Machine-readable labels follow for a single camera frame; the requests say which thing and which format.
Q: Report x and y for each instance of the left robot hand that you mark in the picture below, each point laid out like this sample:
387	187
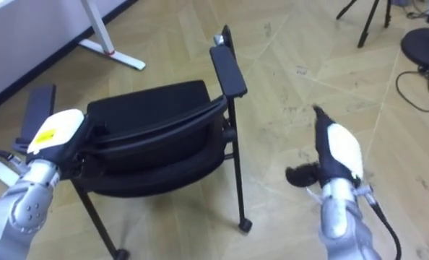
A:
57	131

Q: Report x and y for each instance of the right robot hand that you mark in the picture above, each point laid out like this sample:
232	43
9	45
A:
341	148

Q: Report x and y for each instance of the black office chair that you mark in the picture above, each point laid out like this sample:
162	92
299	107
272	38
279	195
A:
156	137

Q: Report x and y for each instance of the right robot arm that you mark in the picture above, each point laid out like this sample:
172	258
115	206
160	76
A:
344	224

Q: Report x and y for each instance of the white desk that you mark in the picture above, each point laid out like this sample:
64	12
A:
104	39

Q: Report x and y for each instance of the black round stand base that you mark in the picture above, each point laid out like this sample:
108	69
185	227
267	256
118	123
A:
424	47

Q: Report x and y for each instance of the black tripod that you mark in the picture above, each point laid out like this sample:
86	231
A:
368	18

